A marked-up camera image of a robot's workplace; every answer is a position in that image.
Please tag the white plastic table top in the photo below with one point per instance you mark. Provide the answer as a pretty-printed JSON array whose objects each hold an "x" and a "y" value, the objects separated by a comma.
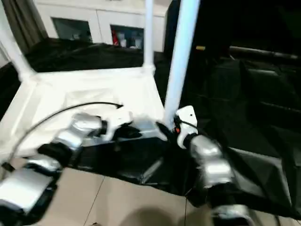
[{"x": 84, "y": 94}]

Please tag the white plastic table leg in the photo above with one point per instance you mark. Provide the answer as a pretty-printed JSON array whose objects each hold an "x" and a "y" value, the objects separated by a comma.
[
  {"x": 148, "y": 33},
  {"x": 181, "y": 56},
  {"x": 14, "y": 47}
]

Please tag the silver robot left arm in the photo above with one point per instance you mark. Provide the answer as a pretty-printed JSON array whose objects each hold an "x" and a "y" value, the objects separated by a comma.
[{"x": 51, "y": 155}]

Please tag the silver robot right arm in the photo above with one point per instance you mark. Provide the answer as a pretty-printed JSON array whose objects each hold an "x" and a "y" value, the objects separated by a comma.
[{"x": 209, "y": 165}]

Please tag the black work mat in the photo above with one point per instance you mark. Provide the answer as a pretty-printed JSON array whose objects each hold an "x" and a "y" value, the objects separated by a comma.
[{"x": 244, "y": 113}]

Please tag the white glass-door cabinet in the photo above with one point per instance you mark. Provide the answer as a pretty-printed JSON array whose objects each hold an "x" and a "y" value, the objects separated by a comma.
[{"x": 94, "y": 19}]

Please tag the black backdrop cloth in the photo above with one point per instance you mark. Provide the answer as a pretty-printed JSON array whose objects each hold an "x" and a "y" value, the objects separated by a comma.
[{"x": 249, "y": 23}]

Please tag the grey curtain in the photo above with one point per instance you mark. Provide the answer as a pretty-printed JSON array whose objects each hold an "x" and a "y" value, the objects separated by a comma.
[{"x": 21, "y": 21}]

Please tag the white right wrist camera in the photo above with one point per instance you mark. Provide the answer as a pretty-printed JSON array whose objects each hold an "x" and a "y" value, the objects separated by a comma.
[{"x": 186, "y": 122}]

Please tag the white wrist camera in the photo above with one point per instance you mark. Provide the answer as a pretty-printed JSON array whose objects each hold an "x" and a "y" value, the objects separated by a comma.
[
  {"x": 186, "y": 122},
  {"x": 117, "y": 120}
]

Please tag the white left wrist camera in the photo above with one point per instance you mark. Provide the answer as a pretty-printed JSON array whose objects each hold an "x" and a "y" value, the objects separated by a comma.
[{"x": 117, "y": 120}]

